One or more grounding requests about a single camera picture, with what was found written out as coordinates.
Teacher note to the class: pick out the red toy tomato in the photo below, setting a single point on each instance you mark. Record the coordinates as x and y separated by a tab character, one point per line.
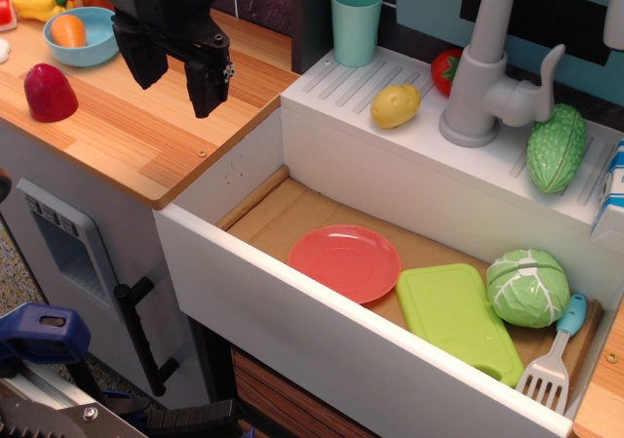
443	69

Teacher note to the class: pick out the black cabinet door handle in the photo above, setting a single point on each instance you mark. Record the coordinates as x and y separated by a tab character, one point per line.
128	298

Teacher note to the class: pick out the red white toy item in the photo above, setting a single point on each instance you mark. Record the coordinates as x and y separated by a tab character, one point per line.
8	16

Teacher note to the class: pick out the blue white milk carton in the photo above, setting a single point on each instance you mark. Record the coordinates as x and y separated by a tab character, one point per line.
607	230

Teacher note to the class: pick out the blue plastic bowl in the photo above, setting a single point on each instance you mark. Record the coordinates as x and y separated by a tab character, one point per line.
101	44

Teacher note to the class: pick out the grey dispenser panel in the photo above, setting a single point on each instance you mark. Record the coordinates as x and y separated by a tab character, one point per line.
77	268

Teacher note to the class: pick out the red plastic plate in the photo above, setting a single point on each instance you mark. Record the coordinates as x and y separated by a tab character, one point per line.
356	262

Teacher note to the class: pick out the grey spatula blue handle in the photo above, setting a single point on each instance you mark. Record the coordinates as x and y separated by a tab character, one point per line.
545	379

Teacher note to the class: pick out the blue clamp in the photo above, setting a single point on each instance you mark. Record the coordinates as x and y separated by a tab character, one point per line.
43	334

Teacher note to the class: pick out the green toy bitter gourd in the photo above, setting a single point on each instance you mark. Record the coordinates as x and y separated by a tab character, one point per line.
555	149

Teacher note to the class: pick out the teal plastic cup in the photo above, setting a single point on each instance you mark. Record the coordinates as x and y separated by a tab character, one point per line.
355	25

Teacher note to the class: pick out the dark red toy vegetable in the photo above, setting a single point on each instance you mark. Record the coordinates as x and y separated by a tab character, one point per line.
48	93

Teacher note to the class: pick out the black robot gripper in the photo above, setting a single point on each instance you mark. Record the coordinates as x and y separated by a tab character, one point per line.
147	31

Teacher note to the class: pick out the yellow toy potato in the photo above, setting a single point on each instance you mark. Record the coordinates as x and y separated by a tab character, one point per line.
395	105

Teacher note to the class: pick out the grey toy faucet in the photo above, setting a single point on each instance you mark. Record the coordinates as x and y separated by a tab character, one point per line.
482	93

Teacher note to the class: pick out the orange toy carrot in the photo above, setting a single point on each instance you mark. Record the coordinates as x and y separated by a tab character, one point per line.
68	31

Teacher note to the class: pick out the green toy cabbage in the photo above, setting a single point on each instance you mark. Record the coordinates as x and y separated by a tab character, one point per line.
528	288

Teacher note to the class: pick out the green plastic cutting board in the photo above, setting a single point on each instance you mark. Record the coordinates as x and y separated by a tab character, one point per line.
447	305

